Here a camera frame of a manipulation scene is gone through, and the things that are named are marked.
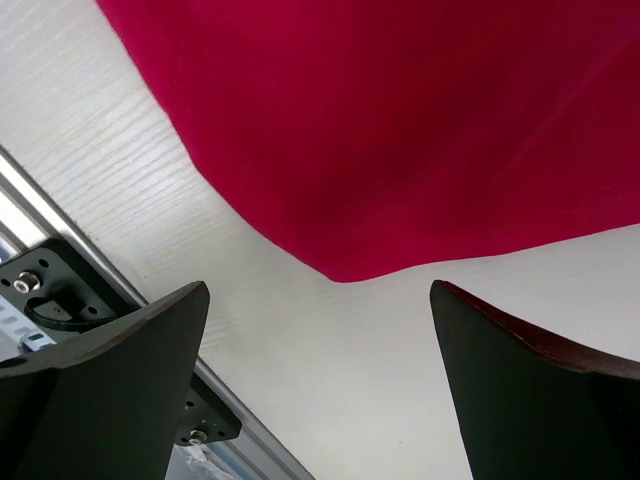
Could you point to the white slotted cable duct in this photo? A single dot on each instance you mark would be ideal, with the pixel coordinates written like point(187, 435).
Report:
point(19, 335)

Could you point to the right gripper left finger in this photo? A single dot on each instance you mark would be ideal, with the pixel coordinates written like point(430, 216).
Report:
point(105, 404)

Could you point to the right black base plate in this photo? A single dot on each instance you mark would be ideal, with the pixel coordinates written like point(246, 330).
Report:
point(65, 295)

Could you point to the aluminium mounting rail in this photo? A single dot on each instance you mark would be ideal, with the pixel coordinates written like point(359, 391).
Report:
point(28, 218)

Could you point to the red t shirt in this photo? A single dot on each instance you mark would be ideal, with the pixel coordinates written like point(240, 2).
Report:
point(367, 137)

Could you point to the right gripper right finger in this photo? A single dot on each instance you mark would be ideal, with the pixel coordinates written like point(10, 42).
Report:
point(531, 404)

